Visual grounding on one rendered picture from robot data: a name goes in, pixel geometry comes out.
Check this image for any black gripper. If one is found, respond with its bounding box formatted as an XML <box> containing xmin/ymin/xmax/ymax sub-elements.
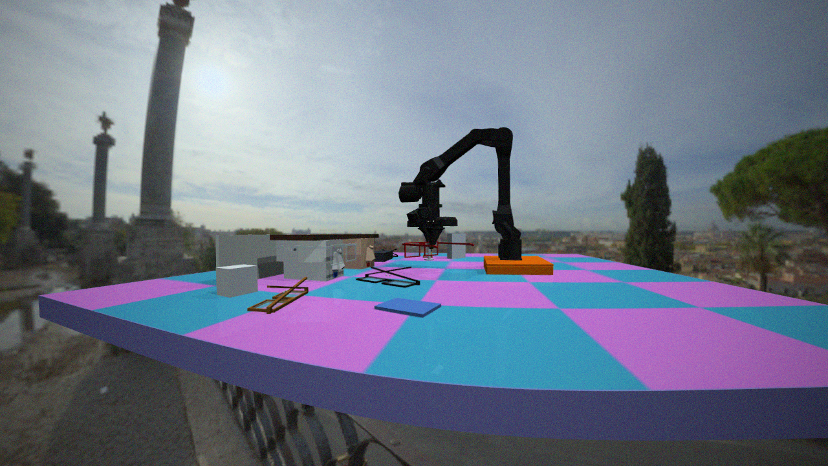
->
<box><xmin>407</xmin><ymin>200</ymin><xmax>458</xmax><ymax>245</ymax></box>

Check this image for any blue flat slab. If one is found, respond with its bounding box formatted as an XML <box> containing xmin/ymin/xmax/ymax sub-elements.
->
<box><xmin>375</xmin><ymin>298</ymin><xmax>441</xmax><ymax>318</ymax></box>

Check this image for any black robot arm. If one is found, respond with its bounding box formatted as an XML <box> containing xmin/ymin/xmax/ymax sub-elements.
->
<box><xmin>398</xmin><ymin>128</ymin><xmax>522</xmax><ymax>261</ymax></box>

